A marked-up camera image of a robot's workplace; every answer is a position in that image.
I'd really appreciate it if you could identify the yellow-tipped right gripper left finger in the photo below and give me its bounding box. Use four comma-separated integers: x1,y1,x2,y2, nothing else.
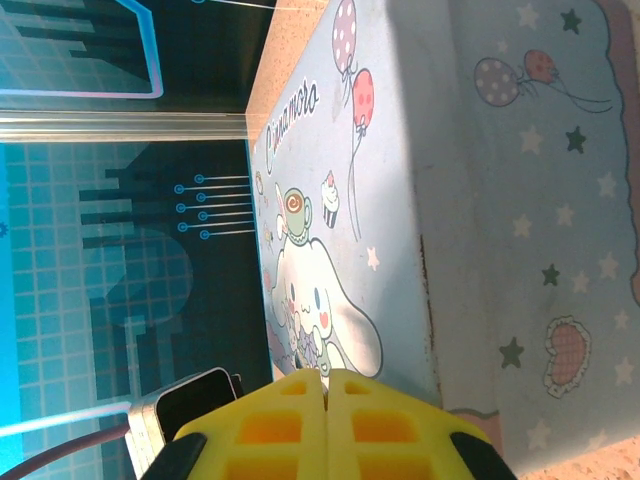
134,368,329,480

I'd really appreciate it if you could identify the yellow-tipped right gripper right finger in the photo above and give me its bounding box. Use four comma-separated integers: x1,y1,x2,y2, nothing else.
325,367,519,480

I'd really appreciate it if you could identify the blue cartoon tin box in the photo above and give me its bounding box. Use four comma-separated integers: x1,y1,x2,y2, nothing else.
246,0,640,476

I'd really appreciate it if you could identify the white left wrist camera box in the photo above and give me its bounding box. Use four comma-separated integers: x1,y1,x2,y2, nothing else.
124,367,242,480

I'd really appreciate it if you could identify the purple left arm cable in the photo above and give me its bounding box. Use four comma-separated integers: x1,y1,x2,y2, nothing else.
0,423,134,480

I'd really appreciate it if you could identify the aluminium frame post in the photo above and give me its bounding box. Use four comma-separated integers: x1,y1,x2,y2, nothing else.
0,110,251,145

